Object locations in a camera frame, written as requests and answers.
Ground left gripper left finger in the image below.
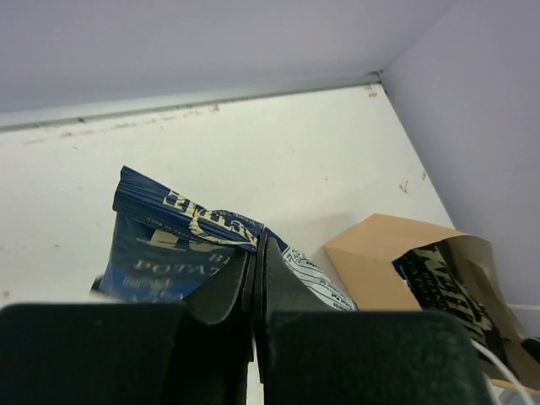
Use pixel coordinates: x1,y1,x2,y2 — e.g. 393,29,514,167
1,252,255,404

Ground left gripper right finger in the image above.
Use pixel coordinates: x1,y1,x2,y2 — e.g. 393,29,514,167
255,235,491,404

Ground blue kettle chips bag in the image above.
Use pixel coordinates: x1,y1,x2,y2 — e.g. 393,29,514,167
91,166,357,311

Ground brown paper bag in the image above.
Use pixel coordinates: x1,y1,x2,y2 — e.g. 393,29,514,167
325,213,539,391

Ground black snack bag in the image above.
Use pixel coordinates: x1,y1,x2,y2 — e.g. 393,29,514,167
392,240,511,366

